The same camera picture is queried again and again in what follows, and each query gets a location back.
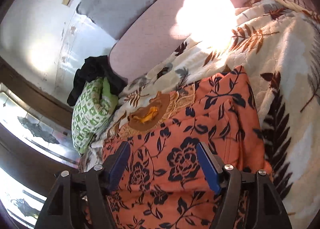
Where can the dark wooden glass door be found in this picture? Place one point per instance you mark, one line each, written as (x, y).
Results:
(36, 138)

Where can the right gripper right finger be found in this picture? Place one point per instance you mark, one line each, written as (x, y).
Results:
(263, 205)

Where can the green white patterned pillow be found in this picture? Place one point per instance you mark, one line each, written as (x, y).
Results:
(92, 111)

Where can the cream leaf-print fleece blanket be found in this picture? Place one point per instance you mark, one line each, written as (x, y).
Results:
(277, 43)

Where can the orange black floral garment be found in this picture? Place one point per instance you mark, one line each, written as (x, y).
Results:
(163, 185)

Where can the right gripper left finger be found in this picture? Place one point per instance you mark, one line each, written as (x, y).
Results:
(62, 208)

